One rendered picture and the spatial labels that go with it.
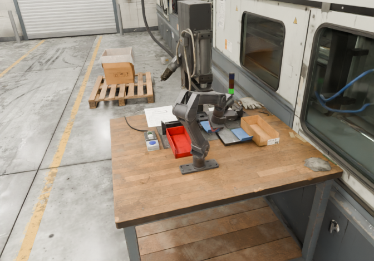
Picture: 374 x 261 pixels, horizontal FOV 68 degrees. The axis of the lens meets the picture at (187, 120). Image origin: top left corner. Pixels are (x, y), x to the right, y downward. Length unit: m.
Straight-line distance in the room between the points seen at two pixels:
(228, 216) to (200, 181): 0.83
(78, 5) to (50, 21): 1.10
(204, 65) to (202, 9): 0.30
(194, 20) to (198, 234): 1.38
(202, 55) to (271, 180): 0.77
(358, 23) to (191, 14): 0.81
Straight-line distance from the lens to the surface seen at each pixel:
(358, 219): 1.67
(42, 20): 11.11
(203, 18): 1.67
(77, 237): 2.52
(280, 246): 2.06
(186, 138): 1.70
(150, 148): 1.62
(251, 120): 1.86
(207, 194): 1.32
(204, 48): 1.61
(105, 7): 10.74
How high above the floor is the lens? 1.79
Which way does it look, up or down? 28 degrees down
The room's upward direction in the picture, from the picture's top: 2 degrees counter-clockwise
